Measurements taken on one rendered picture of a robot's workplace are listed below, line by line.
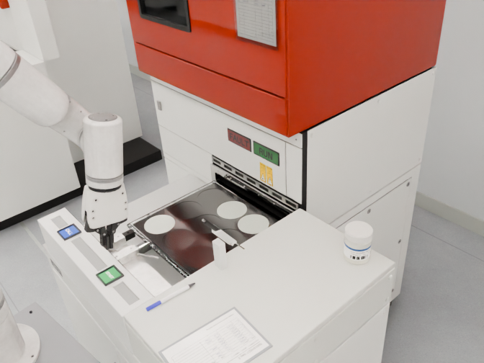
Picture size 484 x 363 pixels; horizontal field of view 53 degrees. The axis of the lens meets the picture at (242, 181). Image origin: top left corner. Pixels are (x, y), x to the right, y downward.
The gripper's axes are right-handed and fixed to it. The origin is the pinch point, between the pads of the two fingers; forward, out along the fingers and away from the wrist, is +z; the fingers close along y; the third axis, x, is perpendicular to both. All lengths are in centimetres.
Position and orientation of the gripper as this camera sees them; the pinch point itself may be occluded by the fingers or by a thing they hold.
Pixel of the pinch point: (106, 240)
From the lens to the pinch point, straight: 124.8
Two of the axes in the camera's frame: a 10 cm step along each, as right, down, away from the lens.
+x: 6.5, 3.8, -6.6
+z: -0.9, 9.0, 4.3
